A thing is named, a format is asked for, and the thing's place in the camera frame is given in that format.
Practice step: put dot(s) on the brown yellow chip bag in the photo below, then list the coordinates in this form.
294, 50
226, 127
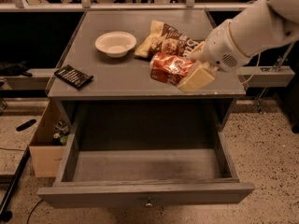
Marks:
166, 39

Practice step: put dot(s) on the grey cabinet with top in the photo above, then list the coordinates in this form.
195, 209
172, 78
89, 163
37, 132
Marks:
129, 78

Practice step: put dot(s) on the black snack bar packet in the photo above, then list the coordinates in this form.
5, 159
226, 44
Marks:
73, 77

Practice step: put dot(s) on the bottles inside cardboard box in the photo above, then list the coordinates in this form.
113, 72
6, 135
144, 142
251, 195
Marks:
61, 132

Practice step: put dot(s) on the black marker on floor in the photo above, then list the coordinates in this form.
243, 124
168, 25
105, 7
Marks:
26, 125

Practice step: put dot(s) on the black metal floor rail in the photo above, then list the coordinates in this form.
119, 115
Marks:
12, 182

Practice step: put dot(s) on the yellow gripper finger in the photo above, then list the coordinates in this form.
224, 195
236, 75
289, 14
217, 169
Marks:
197, 53
200, 75

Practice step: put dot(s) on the metal drawer knob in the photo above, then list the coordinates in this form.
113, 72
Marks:
148, 203

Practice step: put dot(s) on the open grey top drawer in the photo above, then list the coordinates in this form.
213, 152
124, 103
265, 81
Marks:
119, 154

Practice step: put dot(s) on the black bag on ledge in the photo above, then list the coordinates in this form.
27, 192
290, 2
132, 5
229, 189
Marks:
8, 69

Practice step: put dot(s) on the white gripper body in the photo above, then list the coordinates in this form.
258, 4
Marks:
221, 48

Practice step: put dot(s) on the cardboard box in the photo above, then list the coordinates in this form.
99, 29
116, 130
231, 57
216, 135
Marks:
46, 154

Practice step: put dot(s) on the red coke can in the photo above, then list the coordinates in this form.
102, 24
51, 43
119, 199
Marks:
169, 69

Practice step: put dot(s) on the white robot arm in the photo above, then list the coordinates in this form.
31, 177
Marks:
265, 24

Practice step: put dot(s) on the white paper bowl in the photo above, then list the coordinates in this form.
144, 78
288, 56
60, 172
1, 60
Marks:
115, 44

